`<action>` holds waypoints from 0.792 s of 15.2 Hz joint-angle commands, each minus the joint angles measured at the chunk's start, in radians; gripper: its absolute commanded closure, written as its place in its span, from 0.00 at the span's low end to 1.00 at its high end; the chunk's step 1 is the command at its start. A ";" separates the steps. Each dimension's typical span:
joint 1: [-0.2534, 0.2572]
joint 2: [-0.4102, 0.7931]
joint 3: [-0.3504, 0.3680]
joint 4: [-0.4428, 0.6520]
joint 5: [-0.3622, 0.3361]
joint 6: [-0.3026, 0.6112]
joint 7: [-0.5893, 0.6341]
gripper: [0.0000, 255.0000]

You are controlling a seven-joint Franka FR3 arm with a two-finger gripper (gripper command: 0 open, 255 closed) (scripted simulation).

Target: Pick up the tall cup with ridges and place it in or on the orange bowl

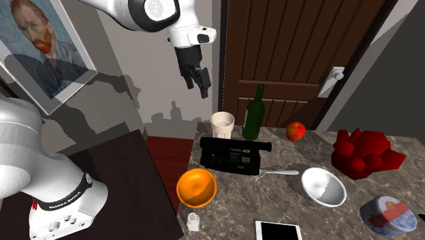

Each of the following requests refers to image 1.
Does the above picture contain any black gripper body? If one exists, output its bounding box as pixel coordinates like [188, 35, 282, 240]
[174, 44, 204, 77]

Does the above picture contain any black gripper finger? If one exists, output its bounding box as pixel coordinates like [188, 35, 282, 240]
[181, 66, 195, 90]
[193, 67, 213, 100]

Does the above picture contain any white ribbed cup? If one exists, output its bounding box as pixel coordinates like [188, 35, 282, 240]
[210, 111, 236, 140]

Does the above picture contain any dark green glass bottle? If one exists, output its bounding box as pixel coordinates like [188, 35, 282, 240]
[241, 83, 266, 141]

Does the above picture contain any brown wooden door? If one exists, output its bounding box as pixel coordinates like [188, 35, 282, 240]
[218, 0, 399, 131]

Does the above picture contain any red apple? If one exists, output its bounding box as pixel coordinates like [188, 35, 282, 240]
[285, 121, 306, 143]

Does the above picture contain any orange bowl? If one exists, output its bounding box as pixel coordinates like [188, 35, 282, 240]
[176, 167, 218, 209]

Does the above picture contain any silver spoon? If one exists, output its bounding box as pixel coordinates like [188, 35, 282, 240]
[253, 168, 300, 179]

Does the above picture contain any dark robot stand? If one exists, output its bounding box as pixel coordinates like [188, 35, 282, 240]
[0, 129, 185, 240]

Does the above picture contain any small white shaker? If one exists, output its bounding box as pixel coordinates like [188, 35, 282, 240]
[186, 212, 201, 233]

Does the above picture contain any framed portrait painting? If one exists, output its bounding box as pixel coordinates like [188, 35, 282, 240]
[0, 0, 99, 116]

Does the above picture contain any white bowl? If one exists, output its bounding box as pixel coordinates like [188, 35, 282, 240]
[300, 167, 347, 208]

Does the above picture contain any white tablet with black screen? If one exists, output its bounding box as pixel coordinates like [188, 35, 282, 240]
[254, 220, 303, 240]

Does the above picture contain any red faceted figure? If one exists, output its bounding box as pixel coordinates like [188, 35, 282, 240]
[330, 127, 407, 181]

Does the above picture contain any blue and white round tin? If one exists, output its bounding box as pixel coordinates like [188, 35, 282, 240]
[360, 194, 418, 239]

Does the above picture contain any black camcorder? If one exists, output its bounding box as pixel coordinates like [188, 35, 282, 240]
[199, 136, 272, 177]

